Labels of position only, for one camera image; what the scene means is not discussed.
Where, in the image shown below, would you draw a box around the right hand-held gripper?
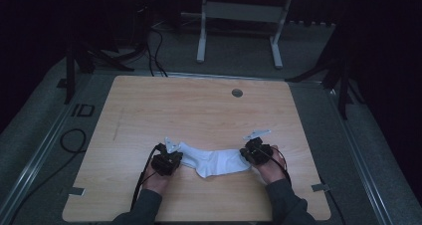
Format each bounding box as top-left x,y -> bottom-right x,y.
239,128 -> 275,166

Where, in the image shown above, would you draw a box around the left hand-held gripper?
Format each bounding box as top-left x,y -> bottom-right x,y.
150,136 -> 184,177

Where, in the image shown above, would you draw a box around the white sock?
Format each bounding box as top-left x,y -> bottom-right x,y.
178,141 -> 253,179

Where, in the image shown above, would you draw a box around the person's left hand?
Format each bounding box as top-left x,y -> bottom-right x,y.
142,162 -> 172,196

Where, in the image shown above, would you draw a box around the person's right hand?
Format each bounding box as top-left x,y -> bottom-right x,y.
253,144 -> 289,186

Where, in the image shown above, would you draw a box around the grey tape piece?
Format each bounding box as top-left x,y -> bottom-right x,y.
67,186 -> 87,197
311,182 -> 331,193

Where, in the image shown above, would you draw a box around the black metal stand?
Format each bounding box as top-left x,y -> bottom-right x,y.
64,35 -> 135,106
285,25 -> 364,120

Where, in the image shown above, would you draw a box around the right hand-held gripper black cable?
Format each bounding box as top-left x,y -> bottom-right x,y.
265,144 -> 294,186

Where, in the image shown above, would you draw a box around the hand-held gripper black cable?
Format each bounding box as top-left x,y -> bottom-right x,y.
130,144 -> 160,211
265,144 -> 294,186

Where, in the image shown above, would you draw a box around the left hand-held gripper black cable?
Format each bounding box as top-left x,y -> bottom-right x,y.
130,144 -> 160,211

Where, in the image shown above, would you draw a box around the black floor cable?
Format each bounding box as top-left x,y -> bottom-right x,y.
6,127 -> 88,225

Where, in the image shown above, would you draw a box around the black cables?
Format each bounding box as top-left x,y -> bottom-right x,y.
144,25 -> 169,78

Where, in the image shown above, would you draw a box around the white metal table frame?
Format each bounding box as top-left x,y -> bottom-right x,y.
195,0 -> 295,70

